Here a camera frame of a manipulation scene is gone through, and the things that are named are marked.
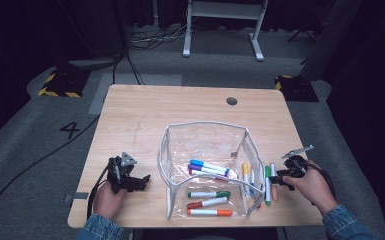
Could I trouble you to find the grey hanging cover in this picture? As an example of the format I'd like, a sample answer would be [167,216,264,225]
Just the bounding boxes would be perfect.
[299,0,363,81]

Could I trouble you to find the grey flat stand foot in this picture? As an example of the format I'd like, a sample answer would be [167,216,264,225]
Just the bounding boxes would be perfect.
[68,57,123,72]

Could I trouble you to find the dark blue marker pen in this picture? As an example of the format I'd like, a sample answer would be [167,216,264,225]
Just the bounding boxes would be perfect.
[249,169,257,198]

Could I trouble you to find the person's left hand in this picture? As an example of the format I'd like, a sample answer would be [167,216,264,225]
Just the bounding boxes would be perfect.
[92,181,128,221]

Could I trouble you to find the yellow marker pen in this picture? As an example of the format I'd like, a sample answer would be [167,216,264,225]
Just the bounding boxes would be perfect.
[242,162,250,190]

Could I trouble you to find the dark green marker pen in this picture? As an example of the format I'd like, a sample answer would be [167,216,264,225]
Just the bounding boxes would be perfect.
[187,190,232,199]

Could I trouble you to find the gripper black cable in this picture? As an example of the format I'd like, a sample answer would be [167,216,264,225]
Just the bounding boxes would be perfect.
[307,162,337,202]
[86,166,114,220]

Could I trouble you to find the black yellow striped floor base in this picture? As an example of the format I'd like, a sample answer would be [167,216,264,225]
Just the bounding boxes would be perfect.
[274,74,320,103]
[37,66,91,99]

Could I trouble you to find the black marker pen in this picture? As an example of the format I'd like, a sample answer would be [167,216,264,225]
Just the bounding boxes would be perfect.
[259,173,266,200]

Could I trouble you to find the bundle of floor cables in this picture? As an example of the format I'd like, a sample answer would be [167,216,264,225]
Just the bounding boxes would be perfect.
[129,19,198,51]

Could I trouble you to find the white metal stand frame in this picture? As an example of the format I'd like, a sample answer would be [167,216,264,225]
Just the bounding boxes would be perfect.
[182,0,270,63]

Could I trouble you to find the orange marker pen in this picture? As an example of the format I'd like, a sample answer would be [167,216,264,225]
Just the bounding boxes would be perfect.
[186,208,234,218]

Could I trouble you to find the purple marker pen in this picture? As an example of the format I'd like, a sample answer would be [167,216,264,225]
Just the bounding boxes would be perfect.
[188,163,230,178]

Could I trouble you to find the grey tape piece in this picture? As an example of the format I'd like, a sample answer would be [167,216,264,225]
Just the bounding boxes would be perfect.
[64,191,90,204]

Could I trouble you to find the light blue marker pen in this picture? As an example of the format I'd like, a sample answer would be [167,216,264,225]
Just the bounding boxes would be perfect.
[189,159,230,175]

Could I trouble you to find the red marker pen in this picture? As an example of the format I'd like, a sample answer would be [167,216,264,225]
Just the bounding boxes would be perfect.
[254,186,262,210]

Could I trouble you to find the peach marker pen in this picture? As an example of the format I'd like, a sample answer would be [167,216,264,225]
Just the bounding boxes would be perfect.
[269,162,279,201]

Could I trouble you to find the clear plastic bag white trim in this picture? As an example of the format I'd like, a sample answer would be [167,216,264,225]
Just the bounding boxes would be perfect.
[156,120,267,221]

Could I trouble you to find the black tripod legs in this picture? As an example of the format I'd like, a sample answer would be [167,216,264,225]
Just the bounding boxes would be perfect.
[286,29,318,44]

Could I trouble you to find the black cables by stand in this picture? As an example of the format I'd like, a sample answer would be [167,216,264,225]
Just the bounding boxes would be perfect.
[111,49,144,86]

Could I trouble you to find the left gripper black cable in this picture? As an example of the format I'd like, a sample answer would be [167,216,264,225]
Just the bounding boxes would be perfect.
[86,166,114,220]

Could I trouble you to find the person's right hand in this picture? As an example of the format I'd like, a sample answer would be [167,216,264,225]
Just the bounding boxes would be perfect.
[281,159,339,216]

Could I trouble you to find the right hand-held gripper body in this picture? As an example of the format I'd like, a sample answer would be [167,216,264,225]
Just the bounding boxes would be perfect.
[281,144,315,178]

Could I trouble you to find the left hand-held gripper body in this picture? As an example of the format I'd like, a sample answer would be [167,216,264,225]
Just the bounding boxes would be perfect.
[107,152,140,194]

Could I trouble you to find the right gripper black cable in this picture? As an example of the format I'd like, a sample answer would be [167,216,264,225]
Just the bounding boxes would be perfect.
[307,162,337,202]

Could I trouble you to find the brown-red marker pen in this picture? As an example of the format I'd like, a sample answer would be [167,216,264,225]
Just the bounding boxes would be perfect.
[186,196,229,210]

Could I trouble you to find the long black floor cable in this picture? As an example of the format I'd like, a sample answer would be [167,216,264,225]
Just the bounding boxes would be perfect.
[0,113,102,238]

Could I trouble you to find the light green marker pen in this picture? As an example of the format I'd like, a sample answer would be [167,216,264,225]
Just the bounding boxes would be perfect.
[264,165,272,206]

